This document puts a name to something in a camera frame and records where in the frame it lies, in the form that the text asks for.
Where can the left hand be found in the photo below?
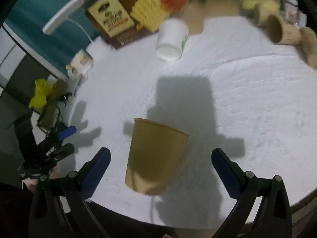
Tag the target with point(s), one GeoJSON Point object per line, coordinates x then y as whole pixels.
{"type": "Point", "coordinates": [31, 184]}

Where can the white paper cup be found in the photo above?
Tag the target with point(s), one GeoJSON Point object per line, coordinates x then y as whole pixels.
{"type": "Point", "coordinates": [172, 36]}

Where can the lying brown cup front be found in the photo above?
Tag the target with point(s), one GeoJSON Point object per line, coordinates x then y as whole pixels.
{"type": "Point", "coordinates": [282, 33]}

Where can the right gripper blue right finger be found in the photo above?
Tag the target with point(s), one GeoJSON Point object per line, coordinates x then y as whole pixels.
{"type": "Point", "coordinates": [273, 218]}

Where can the cream printed mug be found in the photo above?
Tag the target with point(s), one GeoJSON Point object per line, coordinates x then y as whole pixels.
{"type": "Point", "coordinates": [79, 65]}

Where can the lying brown cup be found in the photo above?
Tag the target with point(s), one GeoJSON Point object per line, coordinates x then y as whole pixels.
{"type": "Point", "coordinates": [261, 14]}
{"type": "Point", "coordinates": [309, 46]}
{"type": "Point", "coordinates": [282, 33]}

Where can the lying brown cup right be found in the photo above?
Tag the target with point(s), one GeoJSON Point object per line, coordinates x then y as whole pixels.
{"type": "Point", "coordinates": [309, 46]}

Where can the yellow plastic bag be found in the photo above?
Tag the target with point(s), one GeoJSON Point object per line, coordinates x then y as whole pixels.
{"type": "Point", "coordinates": [42, 91]}

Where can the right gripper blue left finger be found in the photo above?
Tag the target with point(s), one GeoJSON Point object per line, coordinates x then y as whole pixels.
{"type": "Point", "coordinates": [77, 187]}

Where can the brown paper cup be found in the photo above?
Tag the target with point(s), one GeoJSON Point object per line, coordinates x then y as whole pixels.
{"type": "Point", "coordinates": [156, 151]}

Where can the brown biscuit box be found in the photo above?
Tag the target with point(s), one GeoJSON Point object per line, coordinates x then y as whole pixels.
{"type": "Point", "coordinates": [122, 22]}

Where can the teal left curtain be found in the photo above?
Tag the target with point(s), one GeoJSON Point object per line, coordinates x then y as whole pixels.
{"type": "Point", "coordinates": [28, 18]}

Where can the white tablecloth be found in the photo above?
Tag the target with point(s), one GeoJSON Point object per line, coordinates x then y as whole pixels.
{"type": "Point", "coordinates": [232, 89]}

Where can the lying brown cup back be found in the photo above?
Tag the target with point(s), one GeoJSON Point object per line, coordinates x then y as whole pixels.
{"type": "Point", "coordinates": [261, 14]}

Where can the yellow tissue pack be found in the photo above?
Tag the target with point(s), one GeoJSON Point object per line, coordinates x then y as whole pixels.
{"type": "Point", "coordinates": [251, 4]}

